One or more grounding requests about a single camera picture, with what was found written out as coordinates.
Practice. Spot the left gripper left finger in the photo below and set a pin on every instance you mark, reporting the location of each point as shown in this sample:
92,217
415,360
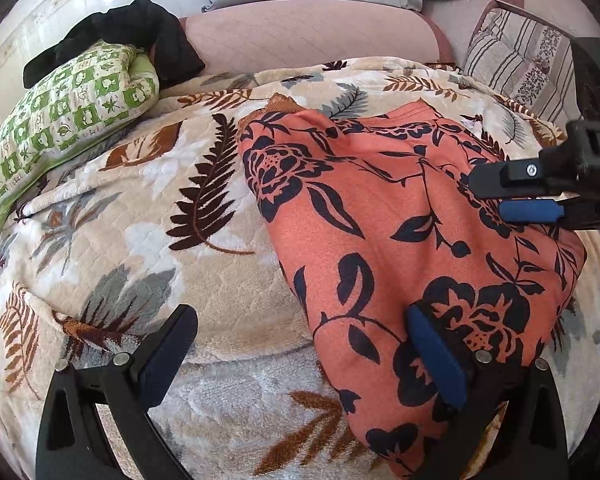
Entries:
72,443

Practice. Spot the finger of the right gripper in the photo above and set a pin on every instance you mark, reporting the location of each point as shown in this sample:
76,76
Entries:
522,178
537,212

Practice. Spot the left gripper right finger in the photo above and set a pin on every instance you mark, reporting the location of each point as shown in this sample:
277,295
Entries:
531,442

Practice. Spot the orange floral print garment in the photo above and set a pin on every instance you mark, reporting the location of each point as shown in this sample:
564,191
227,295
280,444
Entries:
369,216

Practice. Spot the striped pillow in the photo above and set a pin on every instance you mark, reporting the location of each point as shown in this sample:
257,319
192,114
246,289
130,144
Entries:
526,61

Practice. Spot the leaf pattern fleece blanket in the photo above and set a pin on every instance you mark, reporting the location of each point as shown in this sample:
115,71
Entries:
116,239

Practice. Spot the pink bolster cushion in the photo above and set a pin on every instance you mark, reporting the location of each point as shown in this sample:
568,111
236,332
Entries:
298,33

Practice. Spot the green checkered pillow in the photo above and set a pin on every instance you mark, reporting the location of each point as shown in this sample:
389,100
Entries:
74,107

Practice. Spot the black garment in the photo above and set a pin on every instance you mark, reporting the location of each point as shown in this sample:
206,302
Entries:
142,24

